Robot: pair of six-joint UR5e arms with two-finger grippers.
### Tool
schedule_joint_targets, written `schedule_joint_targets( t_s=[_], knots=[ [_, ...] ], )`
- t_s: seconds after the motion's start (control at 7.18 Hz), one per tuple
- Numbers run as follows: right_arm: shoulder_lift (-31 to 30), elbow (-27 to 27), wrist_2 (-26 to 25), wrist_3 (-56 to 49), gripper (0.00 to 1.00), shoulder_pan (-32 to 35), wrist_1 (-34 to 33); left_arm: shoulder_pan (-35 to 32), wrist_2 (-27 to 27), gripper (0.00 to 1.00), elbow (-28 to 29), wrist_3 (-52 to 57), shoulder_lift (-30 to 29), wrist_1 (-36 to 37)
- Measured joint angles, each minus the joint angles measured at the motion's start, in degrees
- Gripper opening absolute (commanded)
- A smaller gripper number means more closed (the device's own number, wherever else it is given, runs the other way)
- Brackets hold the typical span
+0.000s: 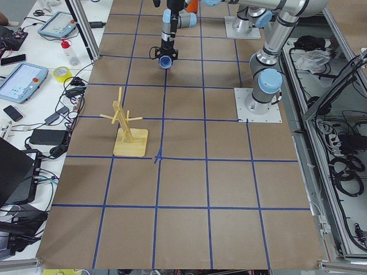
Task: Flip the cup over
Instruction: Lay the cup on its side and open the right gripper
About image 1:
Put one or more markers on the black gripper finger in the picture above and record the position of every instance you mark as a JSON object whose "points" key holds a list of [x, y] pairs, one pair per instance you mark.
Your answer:
{"points": [[173, 23], [157, 3]]}

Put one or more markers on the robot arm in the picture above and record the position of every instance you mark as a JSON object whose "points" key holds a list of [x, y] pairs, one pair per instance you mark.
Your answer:
{"points": [[267, 79], [183, 21]]}

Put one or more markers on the wooden cup rack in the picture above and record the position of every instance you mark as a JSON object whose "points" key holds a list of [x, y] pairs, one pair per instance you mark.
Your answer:
{"points": [[129, 141]]}

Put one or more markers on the orange round container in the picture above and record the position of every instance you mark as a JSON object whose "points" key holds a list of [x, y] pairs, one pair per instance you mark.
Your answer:
{"points": [[191, 6]]}

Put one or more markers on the red capped squeeze bottle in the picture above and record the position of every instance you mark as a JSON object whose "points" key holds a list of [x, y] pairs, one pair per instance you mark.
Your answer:
{"points": [[69, 52]]}

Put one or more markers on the upper teach pendant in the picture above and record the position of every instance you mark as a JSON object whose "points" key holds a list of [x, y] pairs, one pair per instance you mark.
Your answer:
{"points": [[60, 25]]}

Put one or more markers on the teach pendant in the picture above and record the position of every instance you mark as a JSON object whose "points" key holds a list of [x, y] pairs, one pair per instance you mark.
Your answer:
{"points": [[22, 82], [60, 25]]}

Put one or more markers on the yellow tape roll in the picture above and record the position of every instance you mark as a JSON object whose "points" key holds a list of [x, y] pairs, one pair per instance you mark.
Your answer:
{"points": [[62, 74]]}

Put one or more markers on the white crumpled cloth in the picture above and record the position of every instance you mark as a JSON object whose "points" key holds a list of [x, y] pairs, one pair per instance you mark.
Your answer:
{"points": [[313, 61]]}

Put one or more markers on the black power adapter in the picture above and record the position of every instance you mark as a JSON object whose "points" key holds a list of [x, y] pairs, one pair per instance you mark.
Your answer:
{"points": [[47, 137]]}

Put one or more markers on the lower teach pendant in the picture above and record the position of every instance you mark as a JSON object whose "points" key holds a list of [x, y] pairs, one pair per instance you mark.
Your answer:
{"points": [[22, 82]]}

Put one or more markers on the black smartphone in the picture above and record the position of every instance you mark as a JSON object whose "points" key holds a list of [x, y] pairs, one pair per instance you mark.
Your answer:
{"points": [[12, 113]]}

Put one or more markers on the black laptop computer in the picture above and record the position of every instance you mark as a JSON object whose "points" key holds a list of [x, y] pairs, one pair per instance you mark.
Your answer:
{"points": [[18, 171]]}

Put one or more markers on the aluminium frame post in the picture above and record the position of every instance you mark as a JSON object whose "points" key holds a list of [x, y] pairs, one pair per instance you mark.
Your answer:
{"points": [[78, 14]]}

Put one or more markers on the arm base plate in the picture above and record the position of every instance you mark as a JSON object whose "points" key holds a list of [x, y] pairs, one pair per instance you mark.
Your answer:
{"points": [[251, 111], [241, 29]]}

